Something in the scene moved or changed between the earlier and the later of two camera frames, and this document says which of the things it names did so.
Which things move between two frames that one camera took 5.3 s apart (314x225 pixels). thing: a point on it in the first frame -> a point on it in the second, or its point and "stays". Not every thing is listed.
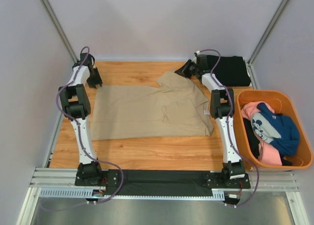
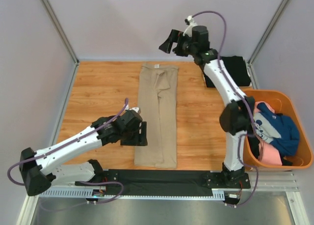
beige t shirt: x=177 y=107 -> x=157 y=106
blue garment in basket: x=287 y=127 stays
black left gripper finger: x=98 y=79 -> x=144 y=133
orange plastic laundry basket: x=281 y=102 stays
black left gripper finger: x=92 y=80 -> x=141 y=141
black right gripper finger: x=185 y=69 -> x=167 y=45
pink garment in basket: x=268 y=153 stays
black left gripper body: x=95 y=73 -> x=129 y=134
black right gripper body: x=195 y=69 -> x=184 y=47
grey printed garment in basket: x=262 y=129 stays
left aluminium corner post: x=45 y=1 stays
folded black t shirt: x=230 y=71 stays
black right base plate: x=216 y=181 stays
